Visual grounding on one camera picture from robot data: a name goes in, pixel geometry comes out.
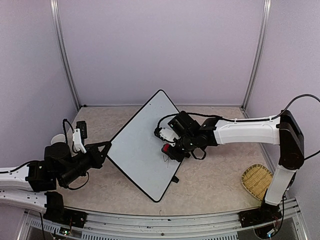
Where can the red black whiteboard eraser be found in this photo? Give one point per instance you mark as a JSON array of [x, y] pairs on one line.
[[165, 148]]

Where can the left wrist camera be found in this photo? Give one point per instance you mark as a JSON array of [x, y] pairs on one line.
[[78, 137]]

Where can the aluminium corner post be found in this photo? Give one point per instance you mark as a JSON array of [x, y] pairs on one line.
[[258, 53], [54, 6]]

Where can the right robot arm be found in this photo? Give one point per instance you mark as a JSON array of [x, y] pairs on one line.
[[281, 130]]

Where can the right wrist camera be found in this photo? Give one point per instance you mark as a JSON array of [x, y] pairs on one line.
[[166, 135]]

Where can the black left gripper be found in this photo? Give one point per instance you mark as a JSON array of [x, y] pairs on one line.
[[98, 159]]

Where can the white whiteboard black frame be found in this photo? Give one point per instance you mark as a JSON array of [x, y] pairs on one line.
[[137, 152]]

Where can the right aluminium corner post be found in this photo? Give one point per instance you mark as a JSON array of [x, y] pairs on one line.
[[258, 53]]

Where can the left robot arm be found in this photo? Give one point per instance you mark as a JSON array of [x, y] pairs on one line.
[[33, 185]]

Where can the black whiteboard stand foot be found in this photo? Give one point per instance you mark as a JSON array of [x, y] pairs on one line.
[[175, 179]]

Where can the woven bamboo tray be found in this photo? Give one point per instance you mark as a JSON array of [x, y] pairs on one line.
[[256, 179]]

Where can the light blue mug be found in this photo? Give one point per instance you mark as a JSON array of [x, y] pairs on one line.
[[59, 138]]

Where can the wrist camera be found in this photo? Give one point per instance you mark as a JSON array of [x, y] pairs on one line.
[[78, 137], [166, 135]]

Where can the left aluminium corner post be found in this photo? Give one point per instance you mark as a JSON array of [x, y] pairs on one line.
[[54, 6]]

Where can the front aluminium rail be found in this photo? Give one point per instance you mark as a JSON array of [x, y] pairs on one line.
[[112, 226]]

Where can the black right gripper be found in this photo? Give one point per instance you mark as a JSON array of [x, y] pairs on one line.
[[179, 157]]

